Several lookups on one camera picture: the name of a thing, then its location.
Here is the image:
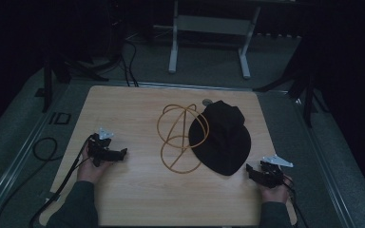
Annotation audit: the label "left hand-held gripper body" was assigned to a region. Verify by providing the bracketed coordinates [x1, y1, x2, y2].
[86, 127, 115, 168]

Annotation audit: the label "person's right hand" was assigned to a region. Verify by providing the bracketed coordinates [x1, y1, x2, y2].
[259, 176, 292, 205]

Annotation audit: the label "black hanging cables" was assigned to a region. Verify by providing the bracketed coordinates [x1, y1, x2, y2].
[119, 39, 140, 88]

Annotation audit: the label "black metal stand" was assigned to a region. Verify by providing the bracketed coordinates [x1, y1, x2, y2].
[252, 37, 330, 129]
[41, 51, 110, 114]

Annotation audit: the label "person's left hand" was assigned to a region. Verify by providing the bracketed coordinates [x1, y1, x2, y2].
[76, 154, 112, 185]

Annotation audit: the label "hand-held gripper cable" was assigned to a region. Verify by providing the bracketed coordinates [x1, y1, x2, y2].
[28, 135, 95, 228]
[282, 174, 310, 228]

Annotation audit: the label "black bucket hat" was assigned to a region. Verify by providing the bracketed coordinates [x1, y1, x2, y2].
[188, 100, 253, 177]

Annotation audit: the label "black floor cable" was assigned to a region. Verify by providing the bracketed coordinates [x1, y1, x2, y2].
[0, 136, 59, 228]

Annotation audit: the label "white table frame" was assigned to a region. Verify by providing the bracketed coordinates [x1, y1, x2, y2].
[153, 0, 262, 80]

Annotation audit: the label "gold wire hat stand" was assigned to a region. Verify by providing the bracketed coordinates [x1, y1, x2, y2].
[156, 103, 210, 175]

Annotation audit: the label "left hand-held gripper cable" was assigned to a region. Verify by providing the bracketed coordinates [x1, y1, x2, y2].
[28, 135, 95, 228]

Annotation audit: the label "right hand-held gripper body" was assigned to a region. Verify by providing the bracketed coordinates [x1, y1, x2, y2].
[259, 154, 295, 190]

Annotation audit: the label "right hand-held gripper cable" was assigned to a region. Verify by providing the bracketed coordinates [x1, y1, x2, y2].
[282, 174, 310, 228]

